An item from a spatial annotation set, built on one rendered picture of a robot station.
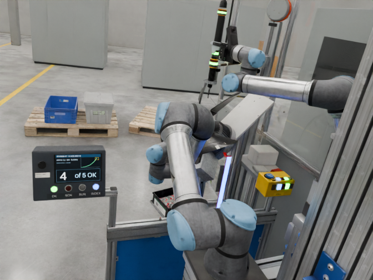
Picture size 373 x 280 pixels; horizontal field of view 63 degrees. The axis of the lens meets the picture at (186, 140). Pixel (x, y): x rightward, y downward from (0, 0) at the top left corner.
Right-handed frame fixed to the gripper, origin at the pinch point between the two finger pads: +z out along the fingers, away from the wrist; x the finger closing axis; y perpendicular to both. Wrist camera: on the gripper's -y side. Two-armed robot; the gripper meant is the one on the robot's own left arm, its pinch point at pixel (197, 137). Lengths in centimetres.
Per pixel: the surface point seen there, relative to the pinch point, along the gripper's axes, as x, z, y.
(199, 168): 18.3, 1.6, -1.7
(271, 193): 21.8, 7.2, -41.7
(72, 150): -9, -67, 13
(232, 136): 4.7, 28.3, -7.6
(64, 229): 106, -9, 118
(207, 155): 13.9, 11.5, -0.9
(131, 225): 32, -46, 4
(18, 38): -11, 411, 954
